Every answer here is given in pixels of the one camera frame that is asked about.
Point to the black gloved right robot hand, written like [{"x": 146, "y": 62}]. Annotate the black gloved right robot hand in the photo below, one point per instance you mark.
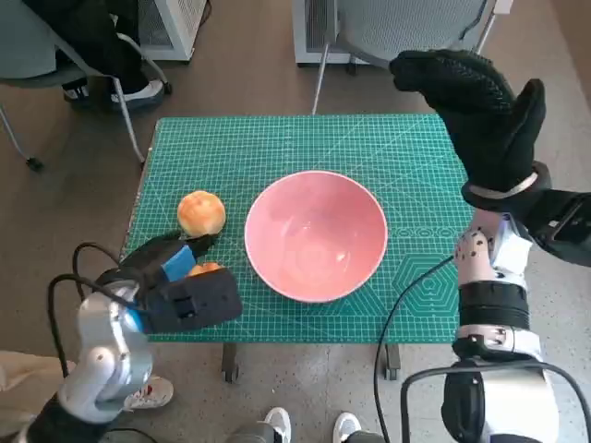
[{"x": 480, "y": 115}]

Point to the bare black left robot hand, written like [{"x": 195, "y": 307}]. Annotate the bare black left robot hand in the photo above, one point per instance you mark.
[{"x": 157, "y": 258}]

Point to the long toy bread loaf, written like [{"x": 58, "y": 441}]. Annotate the long toy bread loaf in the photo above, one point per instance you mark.
[{"x": 205, "y": 269}]

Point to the round toy bread bun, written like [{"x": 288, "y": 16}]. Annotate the round toy bread bun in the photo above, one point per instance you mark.
[{"x": 201, "y": 213}]

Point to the pink bowl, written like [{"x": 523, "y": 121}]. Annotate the pink bowl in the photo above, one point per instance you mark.
[{"x": 318, "y": 235}]

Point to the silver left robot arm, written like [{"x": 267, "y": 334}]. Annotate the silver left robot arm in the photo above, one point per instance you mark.
[{"x": 111, "y": 350}]

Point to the black table foot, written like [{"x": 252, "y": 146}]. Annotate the black table foot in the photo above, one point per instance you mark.
[
  {"x": 392, "y": 362},
  {"x": 229, "y": 364}
]

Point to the grey mesh office chair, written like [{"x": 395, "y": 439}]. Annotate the grey mesh office chair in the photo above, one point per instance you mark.
[{"x": 369, "y": 27}]

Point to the green cutting mat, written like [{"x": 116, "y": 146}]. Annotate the green cutting mat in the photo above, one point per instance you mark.
[{"x": 277, "y": 143}]

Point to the person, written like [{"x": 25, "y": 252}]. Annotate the person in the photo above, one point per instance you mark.
[
  {"x": 88, "y": 32},
  {"x": 277, "y": 422},
  {"x": 27, "y": 383}
]

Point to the white grilled air purifier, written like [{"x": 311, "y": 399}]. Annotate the white grilled air purifier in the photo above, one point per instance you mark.
[
  {"x": 173, "y": 23},
  {"x": 316, "y": 27}
]

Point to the grey plastic chair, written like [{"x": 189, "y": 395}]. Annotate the grey plastic chair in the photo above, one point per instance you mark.
[{"x": 23, "y": 41}]

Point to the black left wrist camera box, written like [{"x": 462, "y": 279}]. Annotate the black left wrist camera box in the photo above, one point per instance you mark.
[{"x": 198, "y": 300}]

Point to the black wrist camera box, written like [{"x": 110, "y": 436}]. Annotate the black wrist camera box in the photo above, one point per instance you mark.
[
  {"x": 198, "y": 300},
  {"x": 563, "y": 226}
]

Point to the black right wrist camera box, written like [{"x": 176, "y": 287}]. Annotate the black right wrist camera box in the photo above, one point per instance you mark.
[{"x": 563, "y": 226}]

